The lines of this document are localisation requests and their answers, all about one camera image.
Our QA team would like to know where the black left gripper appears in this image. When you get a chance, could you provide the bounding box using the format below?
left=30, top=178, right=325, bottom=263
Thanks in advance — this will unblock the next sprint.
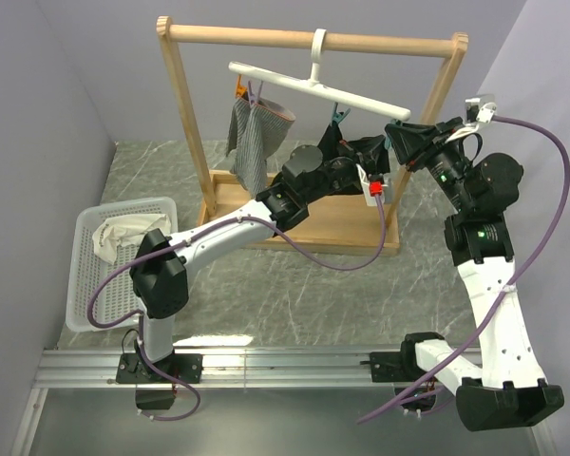
left=303, top=136, right=386, bottom=206

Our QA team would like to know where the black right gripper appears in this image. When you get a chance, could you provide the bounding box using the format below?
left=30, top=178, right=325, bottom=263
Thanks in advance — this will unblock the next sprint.
left=386, top=117, right=475, bottom=214

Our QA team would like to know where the black underwear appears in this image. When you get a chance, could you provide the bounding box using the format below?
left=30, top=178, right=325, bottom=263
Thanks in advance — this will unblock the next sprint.
left=315, top=123, right=391, bottom=196

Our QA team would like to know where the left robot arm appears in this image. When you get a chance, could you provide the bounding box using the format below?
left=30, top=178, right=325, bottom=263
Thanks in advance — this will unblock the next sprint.
left=129, top=135, right=390, bottom=382

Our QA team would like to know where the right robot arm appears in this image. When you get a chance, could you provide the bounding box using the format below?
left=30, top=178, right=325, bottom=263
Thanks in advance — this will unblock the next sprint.
left=385, top=118, right=564, bottom=431

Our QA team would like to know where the white plastic hanger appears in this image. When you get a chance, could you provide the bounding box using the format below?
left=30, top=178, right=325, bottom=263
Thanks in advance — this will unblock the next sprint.
left=228, top=28, right=411, bottom=121

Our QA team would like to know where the grey striped underwear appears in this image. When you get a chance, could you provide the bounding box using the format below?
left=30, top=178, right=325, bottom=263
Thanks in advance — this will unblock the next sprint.
left=226, top=96, right=295, bottom=199

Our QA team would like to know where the wooden clothes rack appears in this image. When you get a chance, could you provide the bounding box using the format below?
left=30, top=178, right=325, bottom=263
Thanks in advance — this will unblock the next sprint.
left=156, top=16, right=468, bottom=259

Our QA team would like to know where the purple clothes peg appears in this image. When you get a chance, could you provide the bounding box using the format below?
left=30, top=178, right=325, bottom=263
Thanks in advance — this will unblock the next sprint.
left=247, top=80, right=263, bottom=106

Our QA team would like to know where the orange clothes peg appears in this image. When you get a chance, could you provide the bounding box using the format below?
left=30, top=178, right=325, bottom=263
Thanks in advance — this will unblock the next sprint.
left=235, top=75, right=248, bottom=98

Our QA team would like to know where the white cloth in basket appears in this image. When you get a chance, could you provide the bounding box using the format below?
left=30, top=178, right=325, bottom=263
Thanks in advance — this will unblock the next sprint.
left=92, top=214, right=173, bottom=265

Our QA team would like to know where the white plastic basket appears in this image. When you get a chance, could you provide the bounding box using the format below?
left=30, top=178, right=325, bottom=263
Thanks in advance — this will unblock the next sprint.
left=66, top=197, right=179, bottom=333

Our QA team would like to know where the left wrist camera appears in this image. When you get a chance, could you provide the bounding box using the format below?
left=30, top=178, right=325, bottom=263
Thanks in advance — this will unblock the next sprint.
left=356, top=164, right=392, bottom=207

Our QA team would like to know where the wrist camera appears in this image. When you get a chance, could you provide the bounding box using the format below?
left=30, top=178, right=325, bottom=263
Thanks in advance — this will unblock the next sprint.
left=446, top=94, right=497, bottom=143
left=356, top=164, right=392, bottom=207

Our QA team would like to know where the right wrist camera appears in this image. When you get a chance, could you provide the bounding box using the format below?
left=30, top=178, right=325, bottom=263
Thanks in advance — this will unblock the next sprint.
left=446, top=94, right=497, bottom=143

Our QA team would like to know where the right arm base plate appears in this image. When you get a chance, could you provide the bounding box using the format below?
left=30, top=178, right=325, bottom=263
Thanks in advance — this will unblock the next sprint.
left=360, top=351, right=426, bottom=383

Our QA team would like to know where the aluminium rail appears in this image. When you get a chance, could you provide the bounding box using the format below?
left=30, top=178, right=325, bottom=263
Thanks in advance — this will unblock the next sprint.
left=32, top=346, right=409, bottom=390

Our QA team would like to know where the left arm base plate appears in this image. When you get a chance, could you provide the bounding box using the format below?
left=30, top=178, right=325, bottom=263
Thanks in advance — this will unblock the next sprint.
left=115, top=352, right=203, bottom=385

